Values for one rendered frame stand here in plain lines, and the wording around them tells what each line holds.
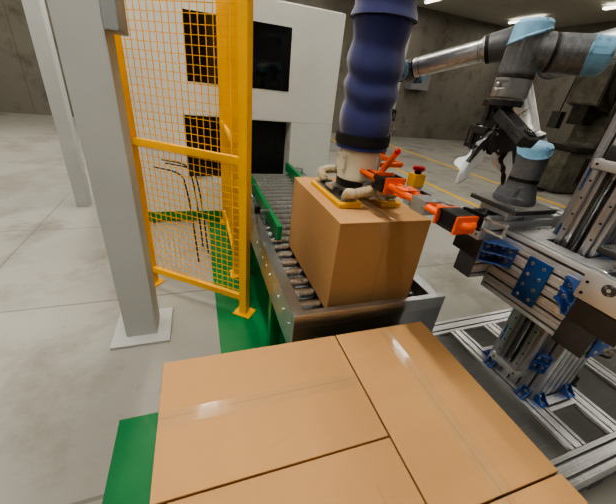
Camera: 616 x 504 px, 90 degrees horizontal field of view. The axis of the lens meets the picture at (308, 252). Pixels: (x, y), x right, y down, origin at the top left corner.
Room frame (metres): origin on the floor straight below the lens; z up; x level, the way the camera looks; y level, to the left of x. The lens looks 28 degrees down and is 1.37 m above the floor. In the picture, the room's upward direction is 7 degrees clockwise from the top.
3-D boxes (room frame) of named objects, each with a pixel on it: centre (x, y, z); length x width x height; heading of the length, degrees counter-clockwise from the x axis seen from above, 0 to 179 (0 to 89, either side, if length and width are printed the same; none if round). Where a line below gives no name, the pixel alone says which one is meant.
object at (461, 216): (0.82, -0.40, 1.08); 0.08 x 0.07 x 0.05; 22
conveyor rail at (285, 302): (2.01, 0.43, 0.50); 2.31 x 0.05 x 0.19; 21
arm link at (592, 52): (0.82, -0.52, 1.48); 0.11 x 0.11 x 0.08; 73
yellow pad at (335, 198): (1.34, -0.09, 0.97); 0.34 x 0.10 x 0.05; 22
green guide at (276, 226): (2.36, 0.50, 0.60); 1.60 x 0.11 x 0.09; 21
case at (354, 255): (1.37, -0.18, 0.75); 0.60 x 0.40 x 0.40; 21
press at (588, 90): (6.42, -4.91, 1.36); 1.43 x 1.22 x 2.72; 111
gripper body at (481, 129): (0.84, -0.42, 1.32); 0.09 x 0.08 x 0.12; 18
